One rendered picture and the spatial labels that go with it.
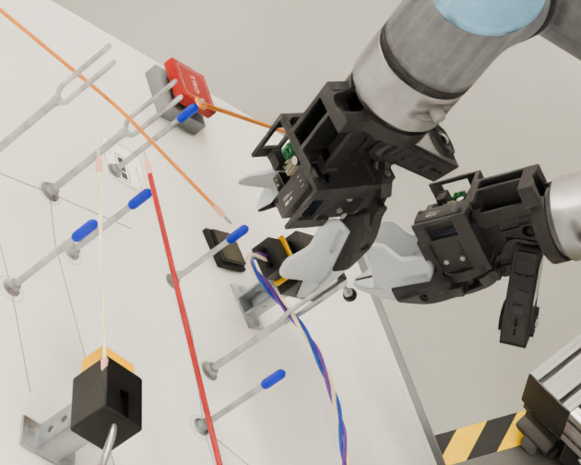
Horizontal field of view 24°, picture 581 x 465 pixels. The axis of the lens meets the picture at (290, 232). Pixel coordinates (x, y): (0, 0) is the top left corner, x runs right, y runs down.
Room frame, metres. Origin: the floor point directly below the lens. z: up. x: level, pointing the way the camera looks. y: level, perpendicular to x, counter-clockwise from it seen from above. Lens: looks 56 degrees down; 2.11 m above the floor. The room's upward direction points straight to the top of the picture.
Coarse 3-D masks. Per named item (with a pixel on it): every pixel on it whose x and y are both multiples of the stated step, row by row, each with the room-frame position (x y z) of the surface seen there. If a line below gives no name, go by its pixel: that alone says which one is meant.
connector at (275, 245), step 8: (264, 240) 0.63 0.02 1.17; (272, 240) 0.63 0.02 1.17; (256, 248) 0.63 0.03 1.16; (264, 248) 0.63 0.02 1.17; (272, 248) 0.63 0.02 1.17; (280, 248) 0.63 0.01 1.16; (272, 256) 0.62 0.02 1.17; (280, 256) 0.62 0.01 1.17; (288, 256) 0.63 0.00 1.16; (264, 264) 0.62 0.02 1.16; (272, 264) 0.61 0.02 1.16; (280, 264) 0.61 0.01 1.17; (264, 272) 0.61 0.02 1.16; (272, 272) 0.61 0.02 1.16; (288, 280) 0.62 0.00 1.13
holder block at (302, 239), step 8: (296, 232) 0.65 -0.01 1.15; (304, 232) 0.66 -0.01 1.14; (288, 240) 0.65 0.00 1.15; (296, 240) 0.65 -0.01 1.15; (304, 240) 0.65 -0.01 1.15; (296, 248) 0.64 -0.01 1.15; (296, 280) 0.61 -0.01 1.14; (280, 288) 0.61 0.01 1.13; (288, 288) 0.61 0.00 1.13; (296, 288) 0.61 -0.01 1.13; (328, 288) 0.63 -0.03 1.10; (296, 296) 0.62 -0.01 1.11; (320, 296) 0.63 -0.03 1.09
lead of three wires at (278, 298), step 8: (248, 256) 0.60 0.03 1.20; (256, 256) 0.61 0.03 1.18; (264, 256) 0.62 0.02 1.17; (248, 264) 0.59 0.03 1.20; (256, 272) 0.58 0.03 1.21; (264, 280) 0.57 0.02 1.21; (264, 288) 0.56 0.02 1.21; (272, 288) 0.56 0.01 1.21; (272, 296) 0.56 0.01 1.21; (280, 296) 0.56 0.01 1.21; (280, 304) 0.55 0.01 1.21; (288, 304) 0.55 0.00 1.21
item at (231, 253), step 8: (208, 232) 0.69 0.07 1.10; (216, 232) 0.69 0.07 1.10; (224, 232) 0.70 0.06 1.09; (208, 240) 0.68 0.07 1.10; (216, 240) 0.68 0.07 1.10; (224, 248) 0.67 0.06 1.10; (232, 248) 0.68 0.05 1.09; (216, 256) 0.66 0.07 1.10; (224, 256) 0.66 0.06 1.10; (232, 256) 0.67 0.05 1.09; (240, 256) 0.68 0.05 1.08; (224, 264) 0.66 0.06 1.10; (232, 264) 0.67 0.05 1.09; (240, 264) 0.67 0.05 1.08
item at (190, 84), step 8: (168, 64) 0.87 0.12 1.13; (176, 64) 0.87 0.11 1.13; (168, 72) 0.86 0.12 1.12; (176, 72) 0.86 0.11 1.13; (184, 72) 0.87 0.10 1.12; (192, 72) 0.88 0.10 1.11; (168, 80) 0.86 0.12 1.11; (184, 80) 0.85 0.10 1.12; (192, 80) 0.86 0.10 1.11; (200, 80) 0.87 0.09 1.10; (176, 88) 0.84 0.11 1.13; (184, 88) 0.84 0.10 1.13; (192, 88) 0.85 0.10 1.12; (200, 88) 0.86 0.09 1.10; (176, 96) 0.83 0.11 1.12; (184, 96) 0.83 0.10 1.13; (192, 96) 0.83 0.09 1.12; (200, 96) 0.84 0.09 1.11; (208, 96) 0.86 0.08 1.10; (184, 104) 0.83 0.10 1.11; (200, 112) 0.83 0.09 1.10; (208, 112) 0.84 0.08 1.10
